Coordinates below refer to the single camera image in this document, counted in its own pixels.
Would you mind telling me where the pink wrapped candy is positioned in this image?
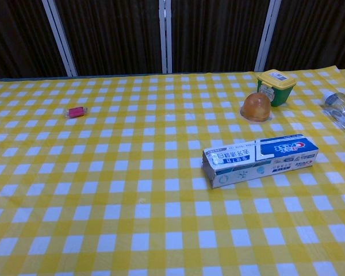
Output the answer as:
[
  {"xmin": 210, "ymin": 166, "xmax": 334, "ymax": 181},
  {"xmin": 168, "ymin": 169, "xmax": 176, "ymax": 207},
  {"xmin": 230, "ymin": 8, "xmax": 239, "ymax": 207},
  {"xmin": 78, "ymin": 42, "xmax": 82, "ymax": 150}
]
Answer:
[{"xmin": 63, "ymin": 106, "xmax": 89, "ymax": 119}]

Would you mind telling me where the orange jelly cup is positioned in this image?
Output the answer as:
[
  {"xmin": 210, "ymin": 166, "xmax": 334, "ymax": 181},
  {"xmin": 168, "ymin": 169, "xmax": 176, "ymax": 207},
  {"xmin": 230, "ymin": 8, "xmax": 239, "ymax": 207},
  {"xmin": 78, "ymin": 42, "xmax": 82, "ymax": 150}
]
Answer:
[{"xmin": 240, "ymin": 92, "xmax": 273, "ymax": 122}]

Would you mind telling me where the green container with yellow lid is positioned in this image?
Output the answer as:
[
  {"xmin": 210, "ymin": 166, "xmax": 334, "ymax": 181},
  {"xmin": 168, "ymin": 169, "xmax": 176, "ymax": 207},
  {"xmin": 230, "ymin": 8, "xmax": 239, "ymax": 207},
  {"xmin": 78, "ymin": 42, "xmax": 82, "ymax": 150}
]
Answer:
[{"xmin": 256, "ymin": 69, "xmax": 297, "ymax": 108}]

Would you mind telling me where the clear plastic bottle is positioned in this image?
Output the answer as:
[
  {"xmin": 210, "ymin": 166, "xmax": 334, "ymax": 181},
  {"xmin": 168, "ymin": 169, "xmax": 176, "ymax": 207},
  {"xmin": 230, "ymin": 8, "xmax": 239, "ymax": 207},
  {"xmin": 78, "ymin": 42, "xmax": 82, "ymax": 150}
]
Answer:
[{"xmin": 321, "ymin": 92, "xmax": 345, "ymax": 136}]

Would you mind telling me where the dark brown curtain panel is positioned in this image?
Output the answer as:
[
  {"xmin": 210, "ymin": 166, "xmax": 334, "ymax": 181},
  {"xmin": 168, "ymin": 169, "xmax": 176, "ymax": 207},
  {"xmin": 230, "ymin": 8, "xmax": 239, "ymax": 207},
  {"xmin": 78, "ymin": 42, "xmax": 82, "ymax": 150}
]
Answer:
[
  {"xmin": 265, "ymin": 0, "xmax": 345, "ymax": 71},
  {"xmin": 0, "ymin": 0, "xmax": 67, "ymax": 82},
  {"xmin": 55, "ymin": 0, "xmax": 163, "ymax": 77},
  {"xmin": 171, "ymin": 0, "xmax": 269, "ymax": 74}
]

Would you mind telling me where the white screen frame post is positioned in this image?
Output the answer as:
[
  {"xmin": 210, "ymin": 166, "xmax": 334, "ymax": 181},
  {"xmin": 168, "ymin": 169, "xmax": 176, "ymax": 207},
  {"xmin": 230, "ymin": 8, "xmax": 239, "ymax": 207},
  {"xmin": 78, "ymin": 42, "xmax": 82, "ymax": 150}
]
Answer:
[
  {"xmin": 159, "ymin": 0, "xmax": 173, "ymax": 74},
  {"xmin": 254, "ymin": 0, "xmax": 282, "ymax": 72},
  {"xmin": 41, "ymin": 0, "xmax": 78, "ymax": 78}
]

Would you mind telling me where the yellow white checkered tablecloth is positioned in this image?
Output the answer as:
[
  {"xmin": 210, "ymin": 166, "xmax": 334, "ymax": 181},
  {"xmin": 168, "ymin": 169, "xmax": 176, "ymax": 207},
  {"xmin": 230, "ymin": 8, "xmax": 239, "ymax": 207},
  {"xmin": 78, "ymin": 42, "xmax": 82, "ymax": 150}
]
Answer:
[{"xmin": 0, "ymin": 66, "xmax": 345, "ymax": 276}]

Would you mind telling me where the white blue toothpaste paper box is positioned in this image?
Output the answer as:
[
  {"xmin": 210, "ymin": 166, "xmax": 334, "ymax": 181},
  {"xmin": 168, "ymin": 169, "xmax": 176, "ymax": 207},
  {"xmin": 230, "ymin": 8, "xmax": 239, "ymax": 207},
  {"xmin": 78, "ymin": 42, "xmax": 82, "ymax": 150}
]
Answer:
[{"xmin": 201, "ymin": 137, "xmax": 320, "ymax": 189}]

